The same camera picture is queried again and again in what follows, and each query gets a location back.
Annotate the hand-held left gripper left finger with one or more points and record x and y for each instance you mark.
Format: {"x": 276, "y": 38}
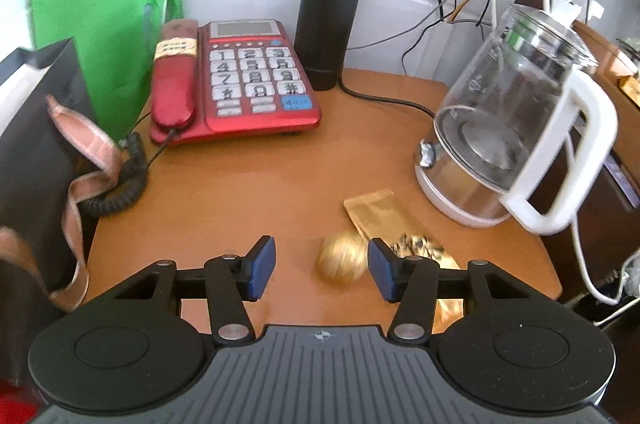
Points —
{"x": 262, "y": 268}

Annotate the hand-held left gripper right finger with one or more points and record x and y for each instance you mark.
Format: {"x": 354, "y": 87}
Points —
{"x": 383, "y": 273}

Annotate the gold foil ball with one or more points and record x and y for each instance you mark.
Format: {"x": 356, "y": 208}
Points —
{"x": 340, "y": 261}

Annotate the patterned gold foil packet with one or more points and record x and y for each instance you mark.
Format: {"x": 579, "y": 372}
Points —
{"x": 425, "y": 248}

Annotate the plain gold foil packet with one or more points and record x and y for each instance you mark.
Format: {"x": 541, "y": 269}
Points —
{"x": 372, "y": 214}

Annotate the red desk telephone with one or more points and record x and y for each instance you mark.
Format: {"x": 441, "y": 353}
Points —
{"x": 260, "y": 74}

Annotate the glass electric kettle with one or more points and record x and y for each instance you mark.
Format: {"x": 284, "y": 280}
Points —
{"x": 505, "y": 114}

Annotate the black gift bag with ribbon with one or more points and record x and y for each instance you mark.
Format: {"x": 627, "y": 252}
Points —
{"x": 92, "y": 154}

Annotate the red telephone handset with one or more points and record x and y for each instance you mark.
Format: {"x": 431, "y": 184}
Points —
{"x": 172, "y": 79}

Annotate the dark wooden cabinet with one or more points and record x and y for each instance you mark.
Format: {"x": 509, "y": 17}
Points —
{"x": 600, "y": 184}

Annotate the black paper gift bag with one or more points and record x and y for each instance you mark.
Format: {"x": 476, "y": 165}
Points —
{"x": 40, "y": 144}

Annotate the black thermos flask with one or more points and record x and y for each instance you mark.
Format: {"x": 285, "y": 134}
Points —
{"x": 325, "y": 19}

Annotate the red cloth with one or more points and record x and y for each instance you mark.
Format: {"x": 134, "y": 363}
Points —
{"x": 12, "y": 401}

